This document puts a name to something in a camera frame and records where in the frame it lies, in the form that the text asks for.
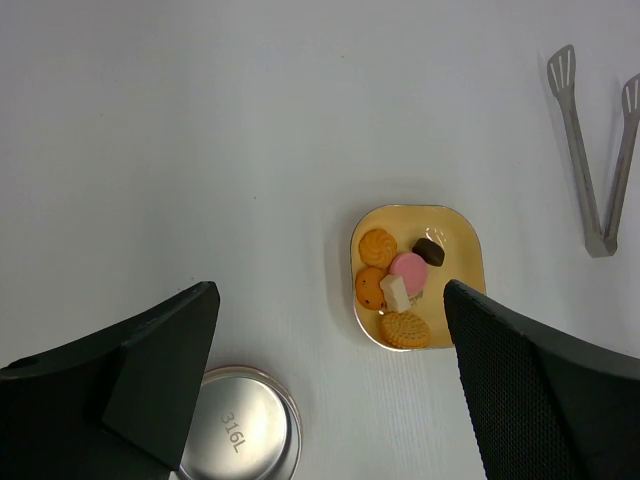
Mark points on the white cube sweet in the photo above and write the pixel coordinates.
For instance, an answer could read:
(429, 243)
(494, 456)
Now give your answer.
(395, 293)

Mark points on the chocolate chip cookie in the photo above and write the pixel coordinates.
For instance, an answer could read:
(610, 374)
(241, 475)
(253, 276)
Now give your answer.
(367, 288)

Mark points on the round ridged biscuit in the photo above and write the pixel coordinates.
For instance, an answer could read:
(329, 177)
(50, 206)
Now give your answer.
(405, 330)

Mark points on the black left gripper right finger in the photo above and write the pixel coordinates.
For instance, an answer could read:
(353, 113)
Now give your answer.
(544, 404)

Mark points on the steel round lunch box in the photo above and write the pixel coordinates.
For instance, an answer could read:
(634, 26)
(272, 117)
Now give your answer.
(246, 425)

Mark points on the pink round cookie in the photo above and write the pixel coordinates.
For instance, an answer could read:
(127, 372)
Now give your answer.
(412, 269)

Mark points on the dark chocolate piece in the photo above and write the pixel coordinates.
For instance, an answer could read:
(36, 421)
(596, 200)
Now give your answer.
(432, 253)

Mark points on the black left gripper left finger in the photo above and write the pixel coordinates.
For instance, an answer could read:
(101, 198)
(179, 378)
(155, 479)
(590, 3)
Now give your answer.
(116, 404)

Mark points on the swirl butter cookie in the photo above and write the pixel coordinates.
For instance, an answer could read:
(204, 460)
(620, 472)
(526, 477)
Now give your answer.
(377, 248)

